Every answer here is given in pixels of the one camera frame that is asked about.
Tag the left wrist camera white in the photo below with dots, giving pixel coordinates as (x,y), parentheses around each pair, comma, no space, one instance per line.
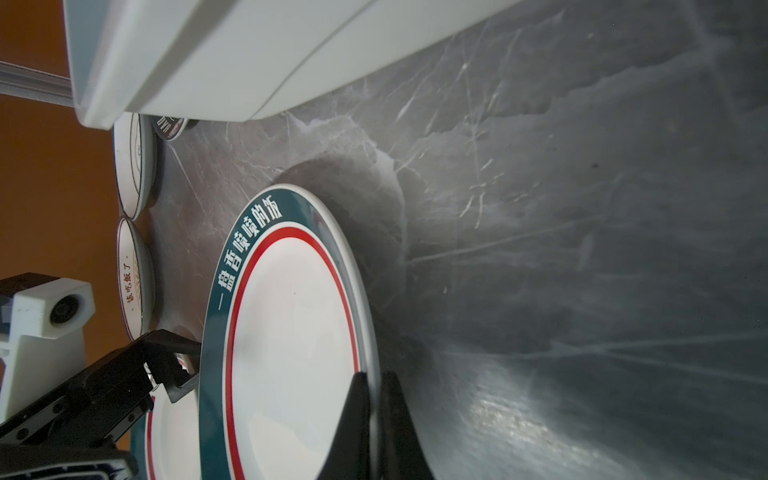
(42,339)

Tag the green red rim plate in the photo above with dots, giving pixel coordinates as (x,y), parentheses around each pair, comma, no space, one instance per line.
(165,442)
(288,325)

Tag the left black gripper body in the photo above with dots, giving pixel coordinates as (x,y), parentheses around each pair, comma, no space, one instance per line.
(71,432)

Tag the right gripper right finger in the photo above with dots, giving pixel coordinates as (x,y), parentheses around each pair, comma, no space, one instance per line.
(402,454)

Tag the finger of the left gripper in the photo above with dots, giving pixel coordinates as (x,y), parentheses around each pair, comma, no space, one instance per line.
(171,359)

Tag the left aluminium corner post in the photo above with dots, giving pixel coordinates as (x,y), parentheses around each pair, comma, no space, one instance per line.
(31,84)

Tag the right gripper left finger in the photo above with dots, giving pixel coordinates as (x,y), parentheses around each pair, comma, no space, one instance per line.
(349,454)

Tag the small green rim text plate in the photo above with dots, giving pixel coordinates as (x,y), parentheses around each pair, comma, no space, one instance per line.
(169,129)

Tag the plate with orange sunburst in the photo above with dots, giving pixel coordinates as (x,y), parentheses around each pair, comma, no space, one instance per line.
(136,279)

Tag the white plastic bin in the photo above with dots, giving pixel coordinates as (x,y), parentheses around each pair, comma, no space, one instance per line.
(235,61)

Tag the white plate brown flower outline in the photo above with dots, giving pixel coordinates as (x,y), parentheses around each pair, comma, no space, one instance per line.
(135,155)

